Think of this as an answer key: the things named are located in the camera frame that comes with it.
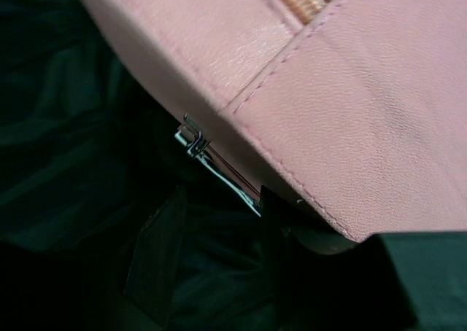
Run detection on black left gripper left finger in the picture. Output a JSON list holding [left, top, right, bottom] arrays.
[[123, 187, 187, 324]]

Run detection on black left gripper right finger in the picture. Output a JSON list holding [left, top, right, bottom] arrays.
[[260, 187, 417, 330]]

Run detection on pink toiletry box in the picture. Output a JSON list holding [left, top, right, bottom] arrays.
[[81, 0, 466, 254]]

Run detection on pink open suitcase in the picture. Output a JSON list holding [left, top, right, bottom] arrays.
[[1, 0, 466, 330]]

